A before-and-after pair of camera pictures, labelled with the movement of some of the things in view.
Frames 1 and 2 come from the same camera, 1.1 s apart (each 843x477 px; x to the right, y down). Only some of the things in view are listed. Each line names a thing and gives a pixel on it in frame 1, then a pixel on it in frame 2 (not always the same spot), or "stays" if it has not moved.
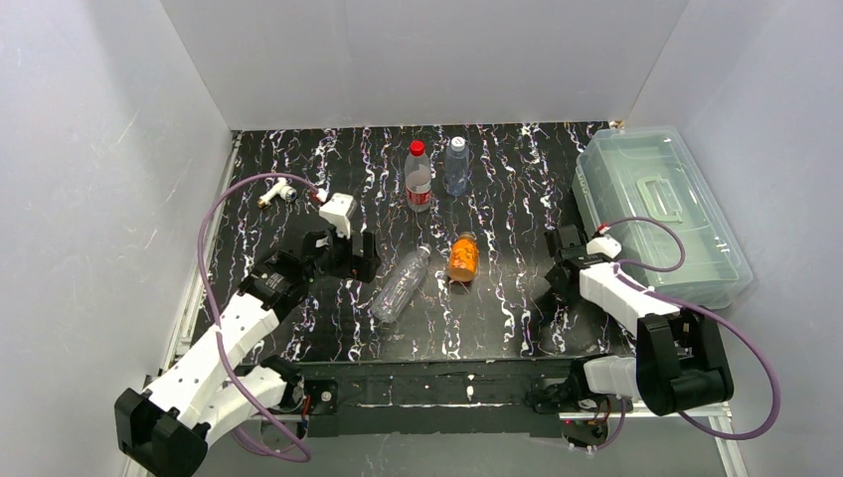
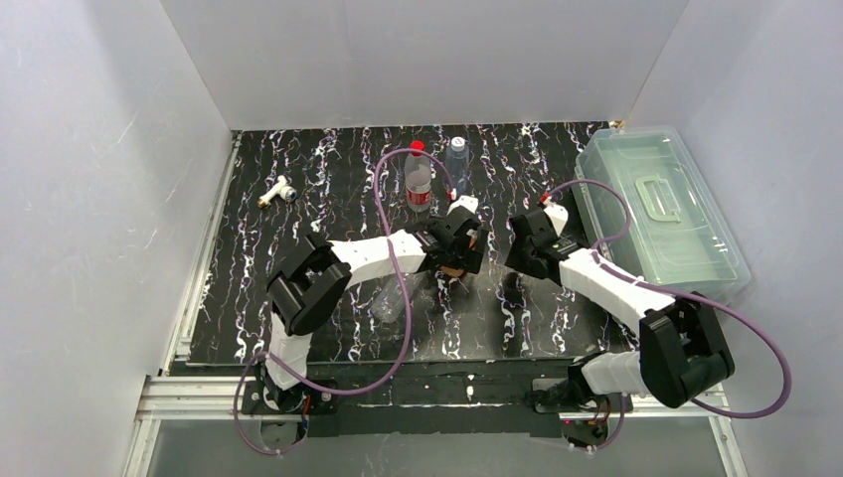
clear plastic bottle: (401, 283) stays
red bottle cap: (417, 148) stays
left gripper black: (359, 252) to (457, 261)
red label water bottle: (418, 174) stays
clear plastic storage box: (645, 190) stays
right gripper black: (562, 246) to (520, 259)
